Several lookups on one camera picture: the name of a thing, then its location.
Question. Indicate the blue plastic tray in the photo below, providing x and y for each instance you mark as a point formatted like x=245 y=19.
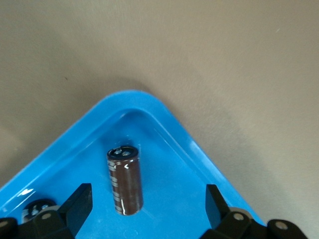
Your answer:
x=162 y=161

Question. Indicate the short brown electrolytic capacitor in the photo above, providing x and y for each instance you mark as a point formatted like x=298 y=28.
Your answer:
x=37 y=204

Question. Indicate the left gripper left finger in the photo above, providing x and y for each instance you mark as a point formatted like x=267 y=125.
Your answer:
x=62 y=224

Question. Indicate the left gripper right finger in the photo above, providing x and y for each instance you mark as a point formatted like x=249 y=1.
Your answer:
x=231 y=226

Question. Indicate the long brown electrolytic capacitor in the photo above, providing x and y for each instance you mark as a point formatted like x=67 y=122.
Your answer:
x=127 y=184

